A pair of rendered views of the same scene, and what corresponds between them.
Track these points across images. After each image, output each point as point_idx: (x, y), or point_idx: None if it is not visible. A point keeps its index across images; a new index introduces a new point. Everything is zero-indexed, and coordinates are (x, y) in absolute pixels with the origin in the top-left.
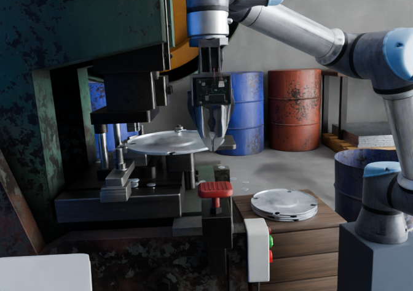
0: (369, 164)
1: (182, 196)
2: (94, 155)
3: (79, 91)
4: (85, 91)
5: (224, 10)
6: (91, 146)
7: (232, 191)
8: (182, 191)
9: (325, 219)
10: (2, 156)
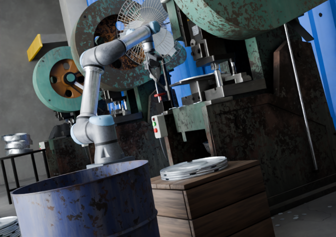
0: (109, 115)
1: (187, 101)
2: (261, 78)
3: (245, 42)
4: (251, 41)
5: (144, 42)
6: (257, 72)
7: (154, 95)
8: (188, 100)
9: (151, 179)
10: None
